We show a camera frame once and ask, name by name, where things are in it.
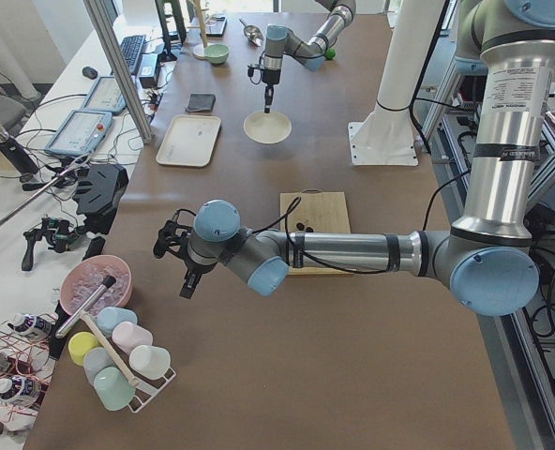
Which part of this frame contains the cream rectangular rabbit tray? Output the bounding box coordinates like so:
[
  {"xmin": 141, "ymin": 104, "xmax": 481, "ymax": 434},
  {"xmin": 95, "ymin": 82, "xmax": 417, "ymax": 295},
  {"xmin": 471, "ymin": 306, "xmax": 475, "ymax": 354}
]
[{"xmin": 156, "ymin": 114, "xmax": 221, "ymax": 168}]

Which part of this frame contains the wooden glass holder stand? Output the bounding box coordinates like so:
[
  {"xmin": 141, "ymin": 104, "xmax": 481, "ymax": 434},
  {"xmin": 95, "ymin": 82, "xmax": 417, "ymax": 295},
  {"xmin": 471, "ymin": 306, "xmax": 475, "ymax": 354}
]
[{"xmin": 187, "ymin": 0, "xmax": 213, "ymax": 60}]

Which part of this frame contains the mint plastic cup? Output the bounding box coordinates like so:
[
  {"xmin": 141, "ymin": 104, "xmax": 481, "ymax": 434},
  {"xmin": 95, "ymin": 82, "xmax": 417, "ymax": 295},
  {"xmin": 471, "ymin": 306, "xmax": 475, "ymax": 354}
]
[{"xmin": 94, "ymin": 367, "xmax": 135, "ymax": 412}]

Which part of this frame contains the pink bowl with ice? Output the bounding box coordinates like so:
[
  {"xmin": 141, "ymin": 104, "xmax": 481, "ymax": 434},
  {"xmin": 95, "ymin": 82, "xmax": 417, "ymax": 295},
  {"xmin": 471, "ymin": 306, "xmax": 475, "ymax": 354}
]
[{"xmin": 60, "ymin": 255, "xmax": 133, "ymax": 316}]

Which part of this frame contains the blue teach pendant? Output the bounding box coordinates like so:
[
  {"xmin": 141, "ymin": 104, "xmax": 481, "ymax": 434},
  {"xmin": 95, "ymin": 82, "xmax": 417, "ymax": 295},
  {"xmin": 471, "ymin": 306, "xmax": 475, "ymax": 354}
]
[
  {"xmin": 44, "ymin": 109, "xmax": 113, "ymax": 157},
  {"xmin": 82, "ymin": 76, "xmax": 127, "ymax": 115}
]

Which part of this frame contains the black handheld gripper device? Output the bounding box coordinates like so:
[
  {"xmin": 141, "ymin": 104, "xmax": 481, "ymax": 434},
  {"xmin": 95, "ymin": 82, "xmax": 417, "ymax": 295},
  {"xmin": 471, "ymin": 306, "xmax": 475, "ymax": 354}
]
[{"xmin": 21, "ymin": 216, "xmax": 86, "ymax": 272}]

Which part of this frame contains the blue plastic cup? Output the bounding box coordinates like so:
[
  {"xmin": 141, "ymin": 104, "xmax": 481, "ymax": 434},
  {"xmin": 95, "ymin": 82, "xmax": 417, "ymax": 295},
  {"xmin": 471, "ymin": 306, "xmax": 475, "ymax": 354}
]
[{"xmin": 97, "ymin": 307, "xmax": 138, "ymax": 338}]

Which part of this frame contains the cream round plate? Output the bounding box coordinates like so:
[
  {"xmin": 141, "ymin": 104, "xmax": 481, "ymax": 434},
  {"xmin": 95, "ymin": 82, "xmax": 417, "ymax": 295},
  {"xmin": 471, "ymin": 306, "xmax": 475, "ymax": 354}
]
[{"xmin": 244, "ymin": 111, "xmax": 292, "ymax": 144}]

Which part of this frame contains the blue teach pendant far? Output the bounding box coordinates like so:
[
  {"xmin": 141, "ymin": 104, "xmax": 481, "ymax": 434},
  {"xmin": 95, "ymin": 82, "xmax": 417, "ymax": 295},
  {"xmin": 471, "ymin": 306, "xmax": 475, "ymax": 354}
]
[{"xmin": 82, "ymin": 76, "xmax": 127, "ymax": 115}]

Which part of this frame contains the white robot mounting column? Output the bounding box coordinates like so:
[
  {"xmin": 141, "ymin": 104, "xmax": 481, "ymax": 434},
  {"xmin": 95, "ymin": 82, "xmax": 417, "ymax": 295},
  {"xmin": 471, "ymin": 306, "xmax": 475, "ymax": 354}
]
[{"xmin": 349, "ymin": 0, "xmax": 447, "ymax": 166}]

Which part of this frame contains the black keyboard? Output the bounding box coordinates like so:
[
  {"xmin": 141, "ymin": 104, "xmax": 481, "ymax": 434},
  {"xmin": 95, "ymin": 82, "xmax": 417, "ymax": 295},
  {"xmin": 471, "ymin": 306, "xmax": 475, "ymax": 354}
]
[{"xmin": 120, "ymin": 35, "xmax": 146, "ymax": 75}]

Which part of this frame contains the metal ice scoop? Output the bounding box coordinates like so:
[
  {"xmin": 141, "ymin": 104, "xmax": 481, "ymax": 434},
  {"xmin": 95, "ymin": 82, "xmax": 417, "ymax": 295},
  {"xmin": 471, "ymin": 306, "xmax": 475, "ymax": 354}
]
[{"xmin": 239, "ymin": 18, "xmax": 264, "ymax": 47}]

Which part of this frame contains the black thermos bottle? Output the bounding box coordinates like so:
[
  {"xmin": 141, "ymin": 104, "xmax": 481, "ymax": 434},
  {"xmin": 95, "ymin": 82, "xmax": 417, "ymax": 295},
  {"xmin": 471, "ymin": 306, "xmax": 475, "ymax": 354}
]
[{"xmin": 0, "ymin": 127, "xmax": 38, "ymax": 175}]

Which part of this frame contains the metal black-tipped muddler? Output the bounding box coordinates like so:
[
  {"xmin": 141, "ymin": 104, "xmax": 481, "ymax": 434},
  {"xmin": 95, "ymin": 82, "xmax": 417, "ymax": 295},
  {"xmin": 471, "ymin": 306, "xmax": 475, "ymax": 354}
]
[{"xmin": 54, "ymin": 275, "xmax": 116, "ymax": 339}]

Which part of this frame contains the pink plastic cup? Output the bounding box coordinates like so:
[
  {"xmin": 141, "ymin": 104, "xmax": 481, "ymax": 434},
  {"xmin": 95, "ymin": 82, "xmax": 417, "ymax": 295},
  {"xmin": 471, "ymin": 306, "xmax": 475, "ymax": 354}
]
[{"xmin": 112, "ymin": 321, "xmax": 153, "ymax": 354}]

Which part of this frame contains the grey plastic cup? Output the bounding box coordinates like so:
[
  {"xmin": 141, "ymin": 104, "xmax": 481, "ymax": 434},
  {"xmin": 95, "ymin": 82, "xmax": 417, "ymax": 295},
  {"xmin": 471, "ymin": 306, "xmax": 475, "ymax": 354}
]
[{"xmin": 82, "ymin": 347, "xmax": 114, "ymax": 385}]

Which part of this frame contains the white plastic cup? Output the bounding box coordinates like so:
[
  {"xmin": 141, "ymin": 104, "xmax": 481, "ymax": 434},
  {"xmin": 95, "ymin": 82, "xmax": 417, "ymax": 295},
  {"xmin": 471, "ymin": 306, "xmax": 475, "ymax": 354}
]
[{"xmin": 128, "ymin": 345, "xmax": 171, "ymax": 380}]

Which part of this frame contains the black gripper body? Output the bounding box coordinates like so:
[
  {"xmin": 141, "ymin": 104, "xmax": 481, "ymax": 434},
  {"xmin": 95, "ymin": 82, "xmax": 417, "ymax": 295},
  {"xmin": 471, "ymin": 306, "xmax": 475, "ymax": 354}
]
[
  {"xmin": 153, "ymin": 220, "xmax": 194, "ymax": 270},
  {"xmin": 247, "ymin": 65, "xmax": 281, "ymax": 86}
]

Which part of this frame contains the wooden cutting board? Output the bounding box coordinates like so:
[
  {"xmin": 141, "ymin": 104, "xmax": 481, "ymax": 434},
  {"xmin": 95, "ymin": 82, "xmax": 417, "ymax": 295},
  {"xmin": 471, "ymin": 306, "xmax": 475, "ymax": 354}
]
[{"xmin": 278, "ymin": 188, "xmax": 354, "ymax": 278}]

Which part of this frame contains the mint green bowl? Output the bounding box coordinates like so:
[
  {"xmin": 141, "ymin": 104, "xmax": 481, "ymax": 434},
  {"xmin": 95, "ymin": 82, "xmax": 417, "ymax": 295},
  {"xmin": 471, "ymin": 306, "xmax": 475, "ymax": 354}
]
[{"xmin": 203, "ymin": 43, "xmax": 230, "ymax": 65}]

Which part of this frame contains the white cup rack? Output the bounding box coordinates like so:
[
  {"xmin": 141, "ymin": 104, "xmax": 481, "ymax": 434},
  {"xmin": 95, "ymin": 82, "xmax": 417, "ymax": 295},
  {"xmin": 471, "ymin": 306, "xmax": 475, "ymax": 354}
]
[{"xmin": 121, "ymin": 368, "xmax": 176, "ymax": 413}]

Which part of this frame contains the black computer mouse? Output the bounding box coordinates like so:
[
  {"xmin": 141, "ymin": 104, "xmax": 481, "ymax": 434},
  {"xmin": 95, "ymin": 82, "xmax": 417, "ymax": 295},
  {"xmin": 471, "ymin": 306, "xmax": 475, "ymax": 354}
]
[{"xmin": 82, "ymin": 66, "xmax": 98, "ymax": 80}]

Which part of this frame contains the blue teach pendant near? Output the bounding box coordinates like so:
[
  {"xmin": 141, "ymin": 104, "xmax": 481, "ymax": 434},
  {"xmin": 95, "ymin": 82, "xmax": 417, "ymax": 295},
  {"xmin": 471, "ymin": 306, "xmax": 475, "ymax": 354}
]
[{"xmin": 44, "ymin": 109, "xmax": 113, "ymax": 157}]

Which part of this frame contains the grey folded cloth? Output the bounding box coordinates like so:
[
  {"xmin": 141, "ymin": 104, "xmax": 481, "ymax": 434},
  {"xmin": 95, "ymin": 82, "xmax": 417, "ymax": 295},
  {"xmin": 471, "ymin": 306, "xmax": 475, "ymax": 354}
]
[{"xmin": 185, "ymin": 93, "xmax": 216, "ymax": 113}]

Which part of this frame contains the aluminium frame post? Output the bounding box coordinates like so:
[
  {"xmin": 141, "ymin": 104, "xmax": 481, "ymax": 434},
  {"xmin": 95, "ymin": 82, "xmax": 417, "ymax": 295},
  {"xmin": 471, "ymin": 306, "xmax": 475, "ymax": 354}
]
[{"xmin": 83, "ymin": 0, "xmax": 153, "ymax": 144}]

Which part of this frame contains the yellow plastic cup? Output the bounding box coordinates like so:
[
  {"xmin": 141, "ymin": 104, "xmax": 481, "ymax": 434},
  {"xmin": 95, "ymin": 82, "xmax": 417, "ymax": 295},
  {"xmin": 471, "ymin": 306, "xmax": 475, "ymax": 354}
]
[{"xmin": 67, "ymin": 331, "xmax": 100, "ymax": 367}]

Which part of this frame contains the black plastic stand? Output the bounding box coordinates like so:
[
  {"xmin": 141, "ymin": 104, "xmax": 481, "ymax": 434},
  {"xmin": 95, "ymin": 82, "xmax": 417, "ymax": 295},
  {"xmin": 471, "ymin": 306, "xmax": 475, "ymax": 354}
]
[{"xmin": 72, "ymin": 163, "xmax": 128, "ymax": 234}]

